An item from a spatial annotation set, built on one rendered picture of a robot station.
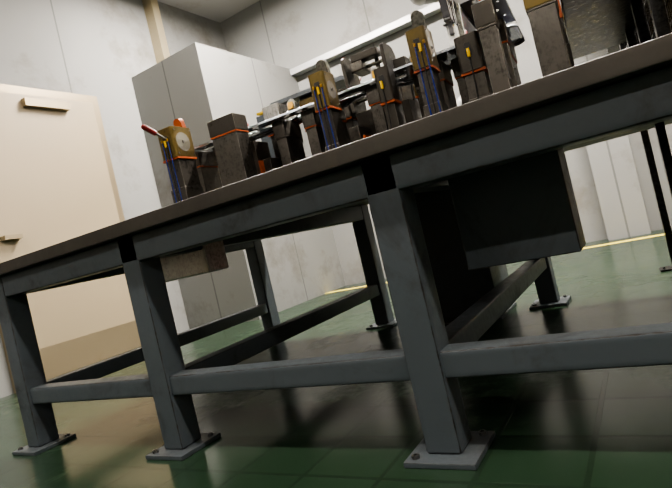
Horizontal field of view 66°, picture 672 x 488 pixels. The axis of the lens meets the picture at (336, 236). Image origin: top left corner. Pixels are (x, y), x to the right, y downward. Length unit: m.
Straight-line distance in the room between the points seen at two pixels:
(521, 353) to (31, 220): 3.77
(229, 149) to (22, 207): 2.64
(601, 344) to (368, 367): 0.49
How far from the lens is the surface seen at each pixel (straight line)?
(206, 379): 1.56
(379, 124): 1.81
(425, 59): 1.58
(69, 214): 4.52
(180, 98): 4.92
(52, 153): 4.60
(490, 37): 1.39
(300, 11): 6.08
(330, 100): 1.72
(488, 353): 1.11
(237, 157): 1.90
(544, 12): 1.63
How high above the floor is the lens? 0.51
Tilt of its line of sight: level
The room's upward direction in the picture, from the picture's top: 13 degrees counter-clockwise
